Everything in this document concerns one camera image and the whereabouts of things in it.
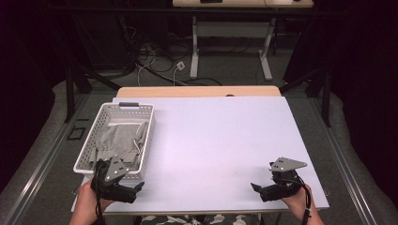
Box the person's right hand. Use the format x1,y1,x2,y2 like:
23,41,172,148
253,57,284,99
281,183,313,218

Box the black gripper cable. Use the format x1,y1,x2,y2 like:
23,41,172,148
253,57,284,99
292,174,313,225
93,160,106,225

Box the white table mat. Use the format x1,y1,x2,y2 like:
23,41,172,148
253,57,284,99
70,96,330,216

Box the black metal stand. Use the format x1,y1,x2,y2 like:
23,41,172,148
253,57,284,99
63,64,122,124
279,65,333,128

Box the white floor cable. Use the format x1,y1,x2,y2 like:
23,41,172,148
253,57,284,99
136,51,190,87

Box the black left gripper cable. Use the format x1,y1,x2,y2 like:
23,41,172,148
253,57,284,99
93,160,106,225

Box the person's left hand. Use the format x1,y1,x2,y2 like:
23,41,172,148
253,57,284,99
74,179,115,218

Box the grey pants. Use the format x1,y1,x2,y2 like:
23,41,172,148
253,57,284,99
88,120,149,169

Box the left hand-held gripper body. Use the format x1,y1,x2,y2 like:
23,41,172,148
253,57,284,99
90,155,139,204

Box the person's camouflage legs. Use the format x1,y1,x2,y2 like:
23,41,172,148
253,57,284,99
136,213,261,225

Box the bundle of black floor cables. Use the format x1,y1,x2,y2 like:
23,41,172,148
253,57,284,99
118,15,223,87

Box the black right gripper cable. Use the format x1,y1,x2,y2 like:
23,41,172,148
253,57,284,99
292,174,313,225

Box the white-legged background desk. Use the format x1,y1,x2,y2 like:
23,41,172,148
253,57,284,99
172,0,315,82

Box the white perforated plastic basket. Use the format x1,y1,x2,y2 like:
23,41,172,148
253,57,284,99
72,101,156,183

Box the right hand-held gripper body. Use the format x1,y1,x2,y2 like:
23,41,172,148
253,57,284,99
259,156,309,203

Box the metal floor rail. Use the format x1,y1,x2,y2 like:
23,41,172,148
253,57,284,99
308,97,389,225
0,93,92,225

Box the wooden table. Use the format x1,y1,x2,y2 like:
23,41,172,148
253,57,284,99
77,85,324,218

